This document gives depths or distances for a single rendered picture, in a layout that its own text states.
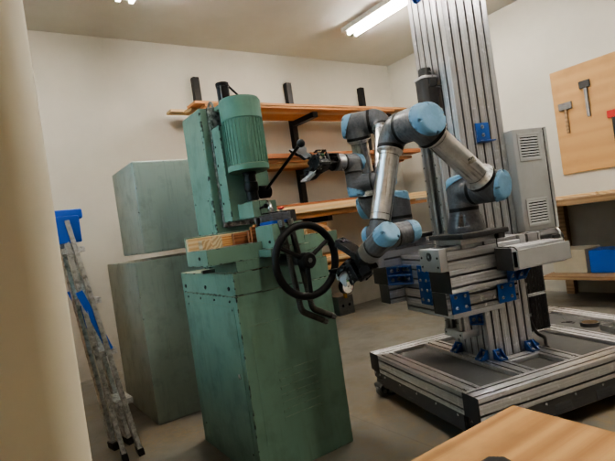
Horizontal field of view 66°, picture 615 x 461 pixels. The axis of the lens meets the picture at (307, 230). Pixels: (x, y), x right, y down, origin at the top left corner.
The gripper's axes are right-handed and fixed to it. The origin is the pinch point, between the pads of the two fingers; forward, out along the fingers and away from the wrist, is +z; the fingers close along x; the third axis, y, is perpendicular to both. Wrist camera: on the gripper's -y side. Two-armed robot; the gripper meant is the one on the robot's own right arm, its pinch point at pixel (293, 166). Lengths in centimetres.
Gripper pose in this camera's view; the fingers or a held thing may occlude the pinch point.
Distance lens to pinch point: 198.5
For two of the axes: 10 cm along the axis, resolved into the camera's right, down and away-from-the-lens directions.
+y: 4.7, -4.1, -7.8
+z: -8.2, 1.1, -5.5
